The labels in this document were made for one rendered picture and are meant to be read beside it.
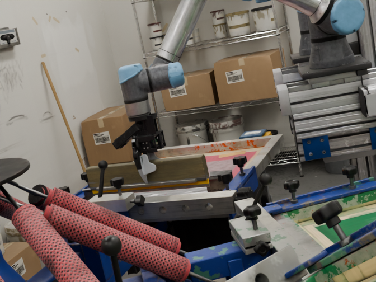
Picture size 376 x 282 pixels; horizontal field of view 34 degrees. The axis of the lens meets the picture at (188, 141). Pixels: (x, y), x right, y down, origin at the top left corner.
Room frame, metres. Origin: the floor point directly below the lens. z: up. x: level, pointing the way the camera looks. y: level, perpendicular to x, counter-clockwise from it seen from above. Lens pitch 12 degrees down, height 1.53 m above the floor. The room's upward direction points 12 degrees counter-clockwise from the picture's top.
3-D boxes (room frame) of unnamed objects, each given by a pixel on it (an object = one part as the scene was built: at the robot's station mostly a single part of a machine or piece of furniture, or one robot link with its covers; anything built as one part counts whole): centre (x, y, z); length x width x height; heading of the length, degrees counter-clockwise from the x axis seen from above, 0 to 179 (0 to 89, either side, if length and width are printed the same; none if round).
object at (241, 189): (1.56, -0.11, 1.02); 0.07 x 0.06 x 0.07; 157
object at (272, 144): (2.11, 0.05, 0.97); 0.79 x 0.58 x 0.04; 157
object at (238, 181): (1.79, -0.12, 0.97); 0.30 x 0.05 x 0.07; 157
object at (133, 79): (1.87, 0.13, 1.35); 0.09 x 0.08 x 0.11; 97
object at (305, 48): (2.57, -0.61, 1.31); 0.15 x 0.15 x 0.10
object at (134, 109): (1.87, 0.13, 1.27); 0.08 x 0.08 x 0.05
